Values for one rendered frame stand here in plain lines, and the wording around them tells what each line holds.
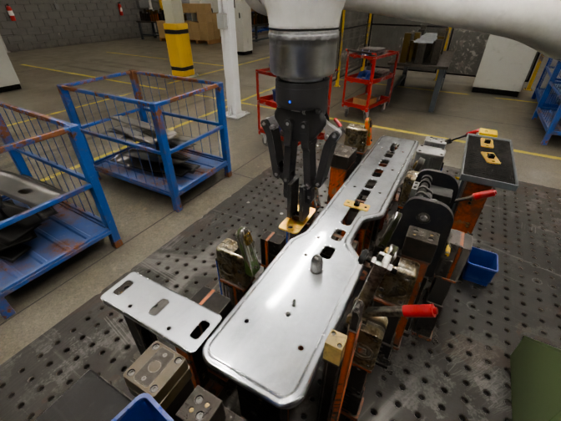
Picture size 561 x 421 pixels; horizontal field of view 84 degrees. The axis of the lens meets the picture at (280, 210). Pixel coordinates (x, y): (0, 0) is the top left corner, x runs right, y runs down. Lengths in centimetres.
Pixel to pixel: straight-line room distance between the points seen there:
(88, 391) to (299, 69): 61
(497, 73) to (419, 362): 691
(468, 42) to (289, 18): 801
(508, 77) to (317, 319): 719
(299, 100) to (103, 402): 57
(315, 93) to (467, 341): 95
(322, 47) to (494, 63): 722
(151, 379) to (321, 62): 55
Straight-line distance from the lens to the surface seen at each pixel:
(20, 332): 242
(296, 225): 55
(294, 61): 43
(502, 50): 758
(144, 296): 82
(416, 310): 61
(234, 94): 515
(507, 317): 133
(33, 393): 118
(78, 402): 69
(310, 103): 44
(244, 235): 76
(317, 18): 42
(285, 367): 66
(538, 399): 100
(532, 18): 64
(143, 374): 63
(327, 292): 77
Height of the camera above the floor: 158
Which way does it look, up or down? 34 degrees down
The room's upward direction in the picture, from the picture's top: straight up
